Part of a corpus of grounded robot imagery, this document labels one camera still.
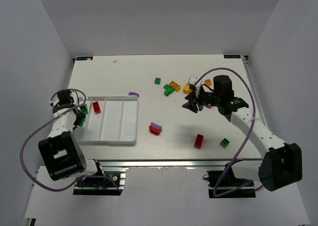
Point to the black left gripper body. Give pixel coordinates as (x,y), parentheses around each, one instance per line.
(80,114)

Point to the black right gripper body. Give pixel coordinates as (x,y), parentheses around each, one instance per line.
(198,100)

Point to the green 2x3 lego brick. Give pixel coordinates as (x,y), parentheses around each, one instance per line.
(84,109)

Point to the red sloped lego brick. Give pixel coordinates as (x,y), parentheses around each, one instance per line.
(96,107)

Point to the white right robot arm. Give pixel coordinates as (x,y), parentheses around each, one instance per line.
(280,164)

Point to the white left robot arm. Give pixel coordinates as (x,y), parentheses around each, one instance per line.
(60,151)

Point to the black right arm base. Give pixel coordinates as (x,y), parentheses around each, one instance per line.
(228,183)

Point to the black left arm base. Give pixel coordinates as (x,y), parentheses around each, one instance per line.
(110,186)

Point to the yellow rounded lego piece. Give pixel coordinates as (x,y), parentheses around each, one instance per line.
(186,89)

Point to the small orange lego brick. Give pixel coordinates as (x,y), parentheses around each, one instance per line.
(208,82)

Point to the orange 2x3 lego brick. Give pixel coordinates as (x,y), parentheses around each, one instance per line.
(175,86)

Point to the green lego brick cluster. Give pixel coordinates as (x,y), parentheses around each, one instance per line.
(168,89)

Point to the white divided sorting tray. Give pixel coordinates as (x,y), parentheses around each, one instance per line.
(116,124)

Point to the red 2x4 lego brick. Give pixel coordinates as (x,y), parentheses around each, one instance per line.
(199,141)

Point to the small green lego brick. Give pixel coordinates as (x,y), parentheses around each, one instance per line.
(157,80)

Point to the blue right table label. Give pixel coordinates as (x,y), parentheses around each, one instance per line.
(231,56)

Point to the blue table label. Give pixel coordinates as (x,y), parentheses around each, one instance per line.
(231,56)
(84,58)

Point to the purple lego on red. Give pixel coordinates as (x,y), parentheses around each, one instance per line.
(156,126)

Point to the green round stud lego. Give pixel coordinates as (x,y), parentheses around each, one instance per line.
(224,143)

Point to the red curved lego brick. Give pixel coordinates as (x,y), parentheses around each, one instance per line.
(154,130)

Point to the purple lego brick behind tray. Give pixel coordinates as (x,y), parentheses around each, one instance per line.
(133,94)

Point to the blue left table label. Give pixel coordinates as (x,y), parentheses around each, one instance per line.
(84,58)

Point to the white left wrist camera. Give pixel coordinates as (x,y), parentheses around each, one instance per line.
(62,98)

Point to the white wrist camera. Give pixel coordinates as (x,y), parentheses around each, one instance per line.
(62,98)
(194,84)

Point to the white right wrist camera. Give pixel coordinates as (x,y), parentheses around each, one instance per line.
(194,84)

